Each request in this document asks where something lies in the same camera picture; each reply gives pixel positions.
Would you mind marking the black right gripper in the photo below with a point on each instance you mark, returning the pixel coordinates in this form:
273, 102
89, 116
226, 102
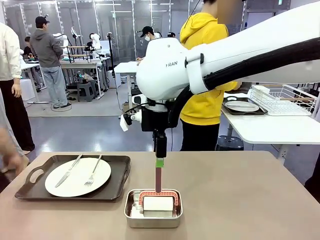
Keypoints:
153, 120

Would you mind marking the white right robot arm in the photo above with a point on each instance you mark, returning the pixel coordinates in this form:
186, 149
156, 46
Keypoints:
170, 75

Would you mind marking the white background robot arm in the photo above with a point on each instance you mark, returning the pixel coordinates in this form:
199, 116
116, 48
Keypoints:
95, 42

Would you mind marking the person's bare hand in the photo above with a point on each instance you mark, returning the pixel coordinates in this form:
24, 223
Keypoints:
10, 157

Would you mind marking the dark brown serving tray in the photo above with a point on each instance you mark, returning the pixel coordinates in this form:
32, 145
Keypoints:
117, 175

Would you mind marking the rectangular metal tin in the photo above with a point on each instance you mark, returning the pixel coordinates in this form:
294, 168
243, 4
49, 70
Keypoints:
152, 221

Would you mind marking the silver fork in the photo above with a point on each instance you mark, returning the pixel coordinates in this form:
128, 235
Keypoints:
89, 183

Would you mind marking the white background table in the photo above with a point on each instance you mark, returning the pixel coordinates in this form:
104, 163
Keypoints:
125, 67

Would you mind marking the white plate on black tray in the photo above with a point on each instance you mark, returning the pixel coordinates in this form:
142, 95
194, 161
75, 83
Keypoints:
241, 109

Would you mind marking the large white plate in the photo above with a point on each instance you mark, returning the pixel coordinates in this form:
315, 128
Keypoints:
77, 186

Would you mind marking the grey plastic stool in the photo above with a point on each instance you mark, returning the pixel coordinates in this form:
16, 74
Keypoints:
86, 91

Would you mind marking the silver table knife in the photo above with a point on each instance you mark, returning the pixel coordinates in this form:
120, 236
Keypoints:
63, 178

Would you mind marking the black tripod stand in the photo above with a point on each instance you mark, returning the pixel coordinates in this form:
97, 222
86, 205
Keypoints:
110, 52

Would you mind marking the black serving tray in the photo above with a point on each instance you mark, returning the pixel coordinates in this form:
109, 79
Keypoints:
261, 111

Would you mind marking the person with cap and mask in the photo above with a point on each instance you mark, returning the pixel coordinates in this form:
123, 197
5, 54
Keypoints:
147, 37

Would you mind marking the white background desk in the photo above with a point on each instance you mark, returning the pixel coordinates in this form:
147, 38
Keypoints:
80, 65

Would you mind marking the white side table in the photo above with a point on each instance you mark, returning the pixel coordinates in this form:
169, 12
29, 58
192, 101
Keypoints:
275, 130

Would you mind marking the person in yellow hoodie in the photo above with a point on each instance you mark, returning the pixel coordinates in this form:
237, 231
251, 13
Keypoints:
207, 32

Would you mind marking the person in grey hoodie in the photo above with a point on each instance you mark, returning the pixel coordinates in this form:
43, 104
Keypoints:
46, 50

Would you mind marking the person in white shirt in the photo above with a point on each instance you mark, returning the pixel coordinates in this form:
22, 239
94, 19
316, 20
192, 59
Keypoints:
8, 55

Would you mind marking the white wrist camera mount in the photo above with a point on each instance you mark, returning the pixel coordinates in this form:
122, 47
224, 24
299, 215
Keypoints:
124, 123

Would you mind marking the wooden frame rack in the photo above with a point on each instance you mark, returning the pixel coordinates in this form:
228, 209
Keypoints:
77, 47

